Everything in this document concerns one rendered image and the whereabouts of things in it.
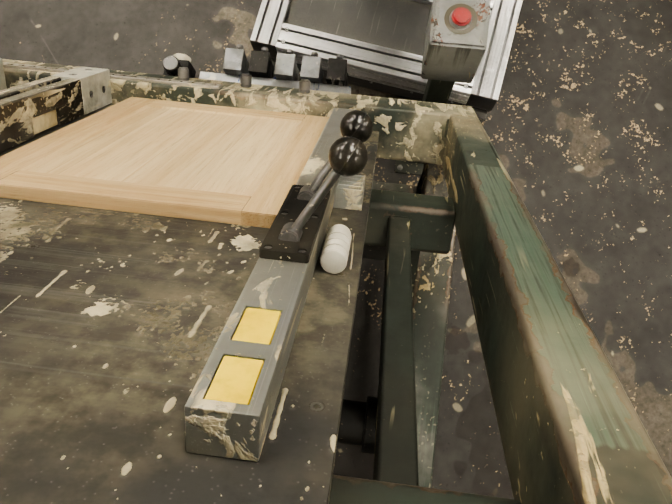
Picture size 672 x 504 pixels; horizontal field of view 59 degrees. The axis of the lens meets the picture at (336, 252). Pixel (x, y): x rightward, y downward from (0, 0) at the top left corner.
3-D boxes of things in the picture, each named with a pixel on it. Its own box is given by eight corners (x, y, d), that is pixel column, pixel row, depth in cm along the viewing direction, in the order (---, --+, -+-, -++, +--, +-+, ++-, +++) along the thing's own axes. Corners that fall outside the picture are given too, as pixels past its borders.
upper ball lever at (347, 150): (302, 246, 63) (376, 146, 58) (297, 261, 60) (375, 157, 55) (273, 226, 63) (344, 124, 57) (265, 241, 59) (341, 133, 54)
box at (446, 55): (475, 38, 141) (492, -5, 123) (470, 85, 139) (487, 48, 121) (425, 33, 141) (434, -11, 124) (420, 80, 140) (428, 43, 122)
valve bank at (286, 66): (367, 82, 159) (368, 38, 135) (360, 133, 157) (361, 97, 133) (185, 64, 162) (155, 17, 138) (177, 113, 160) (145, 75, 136)
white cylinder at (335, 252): (345, 276, 65) (351, 246, 72) (348, 251, 63) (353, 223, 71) (318, 273, 65) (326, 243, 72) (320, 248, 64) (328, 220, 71)
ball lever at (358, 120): (317, 206, 74) (380, 119, 69) (313, 217, 71) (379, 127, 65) (291, 189, 74) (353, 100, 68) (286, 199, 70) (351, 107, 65)
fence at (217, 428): (356, 128, 125) (357, 109, 123) (258, 462, 40) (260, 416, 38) (332, 126, 125) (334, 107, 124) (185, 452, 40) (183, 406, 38)
